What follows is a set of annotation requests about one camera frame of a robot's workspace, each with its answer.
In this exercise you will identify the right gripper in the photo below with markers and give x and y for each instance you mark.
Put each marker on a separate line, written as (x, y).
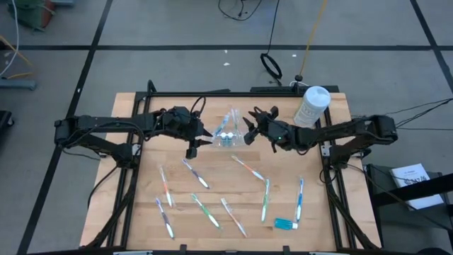
(270, 131)

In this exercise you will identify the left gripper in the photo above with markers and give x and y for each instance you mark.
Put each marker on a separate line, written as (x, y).
(180, 122)

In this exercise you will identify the clear plastic container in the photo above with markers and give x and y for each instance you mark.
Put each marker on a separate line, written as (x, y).
(240, 140)

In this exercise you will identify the blue toothbrush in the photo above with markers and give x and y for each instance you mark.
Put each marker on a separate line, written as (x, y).
(299, 199)
(222, 124)

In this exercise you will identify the purple toothbrush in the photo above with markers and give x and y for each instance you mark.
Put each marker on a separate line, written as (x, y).
(165, 218)
(196, 173)

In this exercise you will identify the orange toothbrush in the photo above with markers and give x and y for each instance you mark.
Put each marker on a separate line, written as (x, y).
(166, 186)
(247, 168)

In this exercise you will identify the green toothbrush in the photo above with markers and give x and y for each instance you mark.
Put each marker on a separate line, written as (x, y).
(205, 210)
(265, 200)

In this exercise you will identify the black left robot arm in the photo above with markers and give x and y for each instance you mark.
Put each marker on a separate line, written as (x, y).
(106, 122)

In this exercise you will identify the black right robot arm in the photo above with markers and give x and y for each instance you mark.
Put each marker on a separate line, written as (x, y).
(354, 132)

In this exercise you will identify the black power strip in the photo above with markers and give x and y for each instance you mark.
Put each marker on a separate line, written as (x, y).
(272, 89)

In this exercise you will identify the black knob stand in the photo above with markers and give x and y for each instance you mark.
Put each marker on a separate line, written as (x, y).
(299, 78)

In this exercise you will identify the white wipes canister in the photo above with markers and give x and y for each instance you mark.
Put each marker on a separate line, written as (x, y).
(315, 102)

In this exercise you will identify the white toothbrush bottom centre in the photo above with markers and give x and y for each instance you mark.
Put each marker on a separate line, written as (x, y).
(234, 217)

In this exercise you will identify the black side cart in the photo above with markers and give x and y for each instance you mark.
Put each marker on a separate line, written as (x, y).
(389, 212)

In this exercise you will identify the white booklet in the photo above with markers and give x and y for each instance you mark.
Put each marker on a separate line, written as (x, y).
(410, 177)

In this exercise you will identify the grey blue bar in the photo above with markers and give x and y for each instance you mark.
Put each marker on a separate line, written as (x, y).
(17, 84)

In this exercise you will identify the black object at floor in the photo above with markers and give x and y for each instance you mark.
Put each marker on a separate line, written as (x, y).
(4, 122)

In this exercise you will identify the green bag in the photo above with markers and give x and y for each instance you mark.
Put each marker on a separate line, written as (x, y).
(30, 14)

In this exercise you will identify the dark rounded object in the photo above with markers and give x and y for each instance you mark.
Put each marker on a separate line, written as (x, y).
(434, 251)

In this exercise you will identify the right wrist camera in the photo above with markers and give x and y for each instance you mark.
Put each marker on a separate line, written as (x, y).
(248, 139)

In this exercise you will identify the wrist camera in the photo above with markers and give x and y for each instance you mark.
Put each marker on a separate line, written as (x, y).
(248, 139)
(191, 153)

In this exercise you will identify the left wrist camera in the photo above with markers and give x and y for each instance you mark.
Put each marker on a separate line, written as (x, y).
(191, 153)

